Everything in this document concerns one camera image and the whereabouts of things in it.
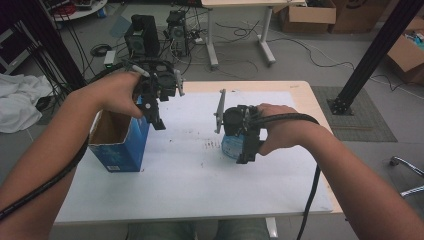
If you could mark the blue round container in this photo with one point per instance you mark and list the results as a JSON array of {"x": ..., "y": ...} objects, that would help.
[{"x": 231, "y": 146}]

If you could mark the white-legged desk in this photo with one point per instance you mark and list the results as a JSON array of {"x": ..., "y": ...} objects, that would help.
[{"x": 266, "y": 36}]

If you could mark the black metal stand post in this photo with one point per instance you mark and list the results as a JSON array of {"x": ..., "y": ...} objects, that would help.
[
  {"x": 373, "y": 50},
  {"x": 55, "y": 43}
]

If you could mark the white cloth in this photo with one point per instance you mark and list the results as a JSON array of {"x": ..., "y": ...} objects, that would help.
[{"x": 20, "y": 100}]

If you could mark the person's left hand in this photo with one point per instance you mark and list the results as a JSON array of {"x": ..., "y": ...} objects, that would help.
[{"x": 113, "y": 93}]

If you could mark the small white device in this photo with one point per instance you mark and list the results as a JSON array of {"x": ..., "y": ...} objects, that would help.
[{"x": 109, "y": 58}]

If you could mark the person's right hand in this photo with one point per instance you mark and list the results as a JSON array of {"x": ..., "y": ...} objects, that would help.
[{"x": 286, "y": 131}]

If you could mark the large brown cardboard box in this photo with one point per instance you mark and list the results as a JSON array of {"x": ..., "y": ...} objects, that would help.
[{"x": 358, "y": 16}]

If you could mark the dark equipment rack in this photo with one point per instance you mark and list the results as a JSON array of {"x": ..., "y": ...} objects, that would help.
[{"x": 13, "y": 50}]

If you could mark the white table mat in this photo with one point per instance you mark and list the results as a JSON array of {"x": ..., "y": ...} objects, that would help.
[{"x": 186, "y": 186}]

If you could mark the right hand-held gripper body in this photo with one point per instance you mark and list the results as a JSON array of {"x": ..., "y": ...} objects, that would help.
[{"x": 238, "y": 121}]

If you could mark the chrome chair base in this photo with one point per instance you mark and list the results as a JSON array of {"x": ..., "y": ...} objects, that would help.
[{"x": 408, "y": 166}]

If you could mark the white power strip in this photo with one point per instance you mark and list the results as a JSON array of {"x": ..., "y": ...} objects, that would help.
[{"x": 199, "y": 41}]

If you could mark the grey floor mat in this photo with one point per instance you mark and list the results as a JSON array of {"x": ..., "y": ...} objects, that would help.
[{"x": 370, "y": 123}]

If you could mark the slim black computer tower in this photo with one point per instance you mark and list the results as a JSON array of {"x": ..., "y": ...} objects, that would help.
[{"x": 176, "y": 31}]

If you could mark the round white table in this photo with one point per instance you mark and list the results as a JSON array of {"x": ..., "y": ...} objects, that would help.
[{"x": 85, "y": 11}]

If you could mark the cardboard box with blue contents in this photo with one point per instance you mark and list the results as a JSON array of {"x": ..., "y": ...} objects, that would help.
[{"x": 405, "y": 55}]

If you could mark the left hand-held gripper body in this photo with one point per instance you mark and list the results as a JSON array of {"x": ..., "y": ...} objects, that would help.
[{"x": 156, "y": 78}]

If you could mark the white table leg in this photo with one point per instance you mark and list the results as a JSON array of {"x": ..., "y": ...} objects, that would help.
[{"x": 272, "y": 228}]

